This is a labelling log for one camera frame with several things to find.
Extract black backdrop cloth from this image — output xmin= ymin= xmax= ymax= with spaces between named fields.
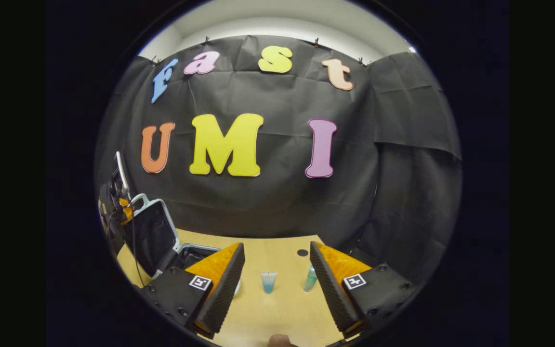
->
xmin=93 ymin=35 xmax=462 ymax=285

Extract light blue suitcase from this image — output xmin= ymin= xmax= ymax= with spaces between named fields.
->
xmin=123 ymin=194 xmax=242 ymax=295

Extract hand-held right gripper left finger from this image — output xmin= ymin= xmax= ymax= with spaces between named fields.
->
xmin=141 ymin=242 xmax=246 ymax=340

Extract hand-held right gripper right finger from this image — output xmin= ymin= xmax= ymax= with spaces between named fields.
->
xmin=309 ymin=240 xmax=420 ymax=339

